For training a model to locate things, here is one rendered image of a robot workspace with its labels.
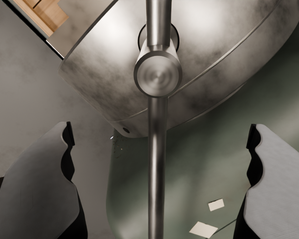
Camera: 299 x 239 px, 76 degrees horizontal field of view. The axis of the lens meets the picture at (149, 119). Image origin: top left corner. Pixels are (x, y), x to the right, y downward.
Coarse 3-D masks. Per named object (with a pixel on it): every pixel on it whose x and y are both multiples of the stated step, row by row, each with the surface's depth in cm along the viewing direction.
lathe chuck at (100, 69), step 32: (128, 0) 14; (192, 0) 15; (224, 0) 15; (256, 0) 16; (96, 32) 16; (128, 32) 15; (192, 32) 15; (224, 32) 16; (64, 64) 20; (96, 64) 18; (128, 64) 17; (192, 64) 17; (96, 96) 22; (128, 96) 19
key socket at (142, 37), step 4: (144, 28) 15; (172, 28) 15; (140, 32) 16; (144, 32) 16; (172, 32) 15; (176, 32) 15; (140, 36) 16; (144, 36) 16; (172, 36) 16; (176, 36) 16; (140, 40) 16; (144, 40) 16; (172, 40) 16; (176, 40) 16; (140, 44) 16; (176, 44) 16; (140, 48) 16; (176, 48) 16
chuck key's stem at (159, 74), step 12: (144, 48) 10; (156, 48) 8; (168, 48) 9; (144, 60) 8; (156, 60) 8; (168, 60) 8; (144, 72) 8; (156, 72) 8; (168, 72) 8; (180, 72) 8; (144, 84) 9; (156, 84) 9; (168, 84) 9; (156, 96) 9
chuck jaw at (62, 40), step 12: (60, 0) 25; (72, 0) 25; (84, 0) 25; (96, 0) 25; (108, 0) 25; (72, 12) 25; (84, 12) 25; (96, 12) 26; (72, 24) 26; (84, 24) 26; (60, 36) 26; (72, 36) 26; (60, 48) 26
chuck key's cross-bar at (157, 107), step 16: (160, 0) 8; (160, 16) 9; (160, 32) 9; (160, 112) 11; (160, 128) 12; (160, 144) 12; (160, 160) 13; (160, 176) 13; (160, 192) 13; (160, 208) 14; (160, 224) 14
